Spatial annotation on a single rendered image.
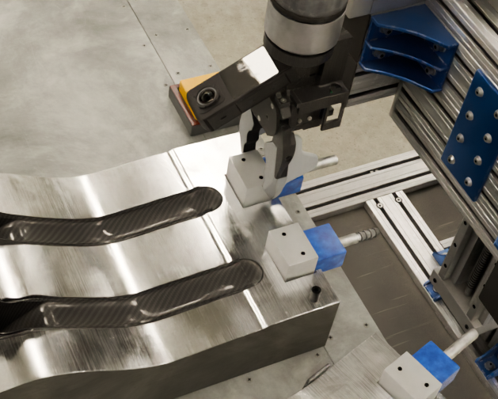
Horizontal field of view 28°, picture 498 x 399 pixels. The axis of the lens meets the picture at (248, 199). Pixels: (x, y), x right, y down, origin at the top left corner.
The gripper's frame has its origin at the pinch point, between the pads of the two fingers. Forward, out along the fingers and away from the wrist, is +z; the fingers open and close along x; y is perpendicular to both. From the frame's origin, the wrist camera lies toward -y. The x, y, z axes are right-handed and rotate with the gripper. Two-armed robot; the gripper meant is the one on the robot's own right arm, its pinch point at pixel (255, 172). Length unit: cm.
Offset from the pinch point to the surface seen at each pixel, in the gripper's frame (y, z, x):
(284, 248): -1.8, -0.3, -10.9
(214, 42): 54, 91, 114
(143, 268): -15.7, 3.1, -6.1
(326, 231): 4.3, 1.0, -9.6
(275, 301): -4.5, 2.5, -15.1
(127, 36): -0.8, 11.3, 37.9
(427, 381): 6.3, 3.3, -28.9
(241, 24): 64, 91, 118
